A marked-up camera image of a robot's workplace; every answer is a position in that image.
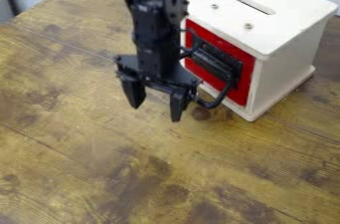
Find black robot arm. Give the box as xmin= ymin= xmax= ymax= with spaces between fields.
xmin=116 ymin=0 xmax=198 ymax=121

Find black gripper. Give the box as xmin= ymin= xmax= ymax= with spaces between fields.
xmin=116 ymin=2 xmax=198 ymax=122

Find black metal drawer handle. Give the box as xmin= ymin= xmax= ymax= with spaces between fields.
xmin=180 ymin=29 xmax=243 ymax=109

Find white wooden box cabinet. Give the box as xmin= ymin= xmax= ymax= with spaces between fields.
xmin=183 ymin=0 xmax=338 ymax=121

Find red wooden drawer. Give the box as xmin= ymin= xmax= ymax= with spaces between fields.
xmin=184 ymin=19 xmax=255 ymax=107

